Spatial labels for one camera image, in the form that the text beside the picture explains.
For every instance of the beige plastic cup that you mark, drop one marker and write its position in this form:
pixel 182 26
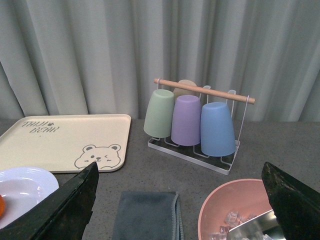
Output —
pixel 180 92

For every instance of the purple plastic cup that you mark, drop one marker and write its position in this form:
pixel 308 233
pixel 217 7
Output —
pixel 185 130

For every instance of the pink bowl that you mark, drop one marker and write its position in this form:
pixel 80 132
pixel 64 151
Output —
pixel 245 196

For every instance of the ice cubes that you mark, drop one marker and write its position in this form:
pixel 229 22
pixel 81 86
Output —
pixel 232 220

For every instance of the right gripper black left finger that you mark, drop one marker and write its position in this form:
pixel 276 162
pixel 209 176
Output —
pixel 63 215

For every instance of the white round plate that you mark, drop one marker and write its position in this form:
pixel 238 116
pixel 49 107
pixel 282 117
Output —
pixel 22 188

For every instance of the grey folded cloth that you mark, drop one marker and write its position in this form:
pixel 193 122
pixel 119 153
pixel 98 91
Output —
pixel 148 216

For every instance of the beige bear tray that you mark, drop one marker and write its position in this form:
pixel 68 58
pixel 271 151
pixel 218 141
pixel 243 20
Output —
pixel 66 143

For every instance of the green plastic cup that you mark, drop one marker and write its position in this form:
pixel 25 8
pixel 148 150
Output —
pixel 159 114

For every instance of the blue plastic cup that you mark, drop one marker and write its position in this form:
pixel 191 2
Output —
pixel 217 136

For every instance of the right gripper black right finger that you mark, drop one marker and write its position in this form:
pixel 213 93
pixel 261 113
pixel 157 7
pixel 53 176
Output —
pixel 295 205

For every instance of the white cup rack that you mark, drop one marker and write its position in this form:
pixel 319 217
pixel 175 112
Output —
pixel 193 154

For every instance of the orange fruit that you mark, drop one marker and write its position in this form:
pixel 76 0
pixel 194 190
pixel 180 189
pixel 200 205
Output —
pixel 2 205

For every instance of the metal scoop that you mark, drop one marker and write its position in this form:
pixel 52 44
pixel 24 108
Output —
pixel 256 228

